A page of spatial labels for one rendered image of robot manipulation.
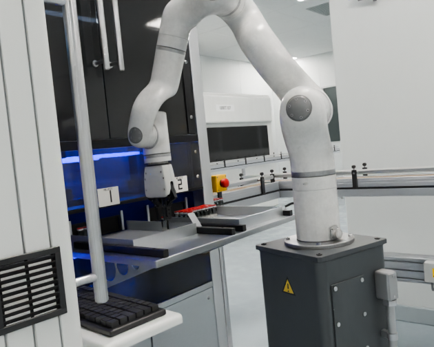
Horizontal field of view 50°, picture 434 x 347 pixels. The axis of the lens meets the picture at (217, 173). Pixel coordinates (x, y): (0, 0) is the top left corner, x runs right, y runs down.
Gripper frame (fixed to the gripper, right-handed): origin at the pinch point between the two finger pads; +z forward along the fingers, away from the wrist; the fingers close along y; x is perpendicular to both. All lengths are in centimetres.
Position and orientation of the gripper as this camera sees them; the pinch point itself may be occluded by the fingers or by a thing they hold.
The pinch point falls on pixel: (163, 213)
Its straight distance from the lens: 148.3
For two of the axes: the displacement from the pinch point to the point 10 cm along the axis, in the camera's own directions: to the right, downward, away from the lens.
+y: 7.7, -0.6, -6.4
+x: 6.3, -1.0, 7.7
